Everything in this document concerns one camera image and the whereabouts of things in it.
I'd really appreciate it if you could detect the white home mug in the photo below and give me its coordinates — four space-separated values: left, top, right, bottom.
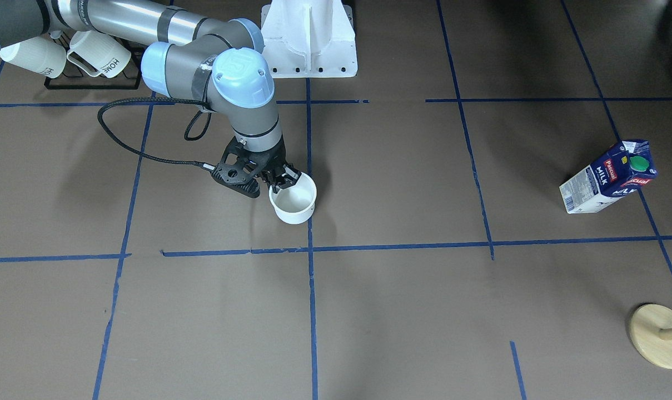
66 31 132 78

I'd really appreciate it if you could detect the white smiley mug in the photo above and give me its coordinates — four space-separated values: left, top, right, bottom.
268 172 317 224

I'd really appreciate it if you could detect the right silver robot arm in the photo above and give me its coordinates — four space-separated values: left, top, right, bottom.
0 1 302 198

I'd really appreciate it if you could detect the white camera pole base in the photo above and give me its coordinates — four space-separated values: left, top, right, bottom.
261 1 359 78

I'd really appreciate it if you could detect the black mug rack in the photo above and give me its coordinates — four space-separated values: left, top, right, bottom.
43 37 147 89

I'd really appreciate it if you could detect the white ribbed mug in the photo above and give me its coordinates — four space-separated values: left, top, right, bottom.
0 37 67 79

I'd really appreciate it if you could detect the black camera cable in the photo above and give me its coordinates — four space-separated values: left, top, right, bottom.
97 97 225 169

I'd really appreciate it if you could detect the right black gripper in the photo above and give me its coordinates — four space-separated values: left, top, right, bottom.
241 146 302 195

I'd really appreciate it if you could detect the wooden mug tree stand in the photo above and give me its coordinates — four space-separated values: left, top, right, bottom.
628 303 672 369

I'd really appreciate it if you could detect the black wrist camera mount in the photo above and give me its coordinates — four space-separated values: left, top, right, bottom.
210 138 260 198

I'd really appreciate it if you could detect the blue white milk carton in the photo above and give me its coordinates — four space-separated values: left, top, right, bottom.
559 139 658 214

